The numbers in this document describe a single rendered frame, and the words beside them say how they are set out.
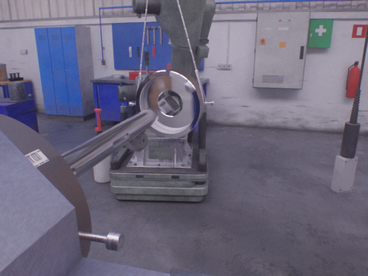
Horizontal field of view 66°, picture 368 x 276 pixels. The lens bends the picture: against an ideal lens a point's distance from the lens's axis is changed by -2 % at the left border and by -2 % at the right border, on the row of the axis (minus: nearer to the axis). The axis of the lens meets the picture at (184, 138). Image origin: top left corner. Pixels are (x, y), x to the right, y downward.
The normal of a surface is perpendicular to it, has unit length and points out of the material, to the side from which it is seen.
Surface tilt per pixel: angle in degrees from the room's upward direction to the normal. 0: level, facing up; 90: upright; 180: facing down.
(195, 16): 112
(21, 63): 90
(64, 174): 59
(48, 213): 45
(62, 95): 90
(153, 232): 0
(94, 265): 0
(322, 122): 90
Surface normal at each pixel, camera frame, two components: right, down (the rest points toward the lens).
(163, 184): -0.05, 0.29
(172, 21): -0.67, 0.54
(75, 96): -0.26, 0.29
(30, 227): 0.69, -0.63
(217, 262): 0.00, -0.96
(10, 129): 0.41, -0.84
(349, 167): 0.33, 0.28
